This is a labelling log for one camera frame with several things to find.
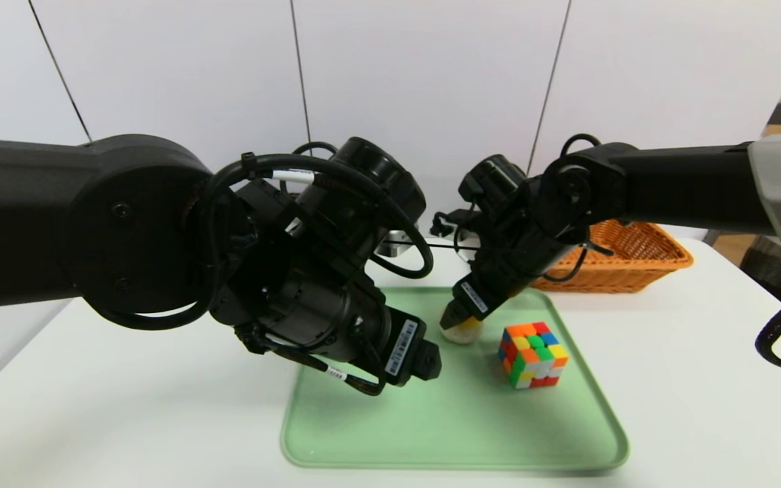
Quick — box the green plastic tray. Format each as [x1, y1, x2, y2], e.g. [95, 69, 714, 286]
[281, 286, 628, 470]

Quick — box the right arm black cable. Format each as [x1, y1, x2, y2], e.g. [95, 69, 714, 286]
[452, 132, 781, 375]

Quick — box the round orange white bun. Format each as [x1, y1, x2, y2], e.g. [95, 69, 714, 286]
[440, 317, 485, 345]

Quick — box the multicoloured puzzle cube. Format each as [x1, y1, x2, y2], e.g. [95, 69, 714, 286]
[497, 321, 569, 390]

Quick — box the dark textured round object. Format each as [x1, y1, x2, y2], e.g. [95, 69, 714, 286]
[740, 236, 781, 299]

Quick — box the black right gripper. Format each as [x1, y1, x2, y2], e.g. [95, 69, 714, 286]
[439, 243, 548, 331]

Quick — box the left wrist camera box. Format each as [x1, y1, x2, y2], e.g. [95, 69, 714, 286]
[380, 308, 443, 388]

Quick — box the orange wicker basket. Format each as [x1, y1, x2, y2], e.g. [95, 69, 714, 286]
[532, 218, 694, 293]

